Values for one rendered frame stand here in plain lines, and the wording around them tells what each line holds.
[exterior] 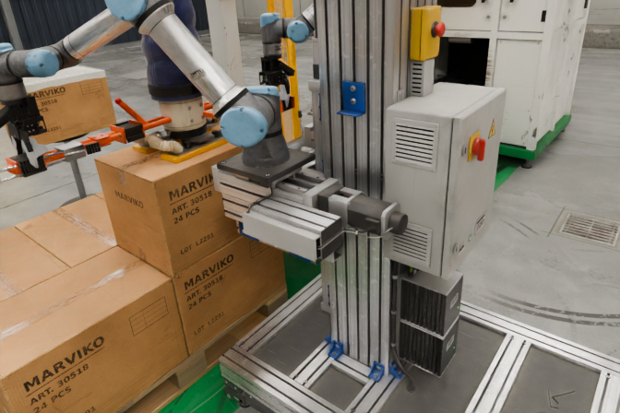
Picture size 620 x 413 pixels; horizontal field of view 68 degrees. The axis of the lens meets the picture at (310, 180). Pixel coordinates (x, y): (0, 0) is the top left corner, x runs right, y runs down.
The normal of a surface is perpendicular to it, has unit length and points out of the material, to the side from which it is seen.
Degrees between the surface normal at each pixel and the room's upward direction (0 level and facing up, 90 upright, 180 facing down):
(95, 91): 90
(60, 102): 90
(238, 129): 96
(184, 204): 90
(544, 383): 0
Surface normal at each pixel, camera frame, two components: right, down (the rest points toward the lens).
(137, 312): 0.77, 0.22
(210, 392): -0.05, -0.91
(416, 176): -0.62, 0.36
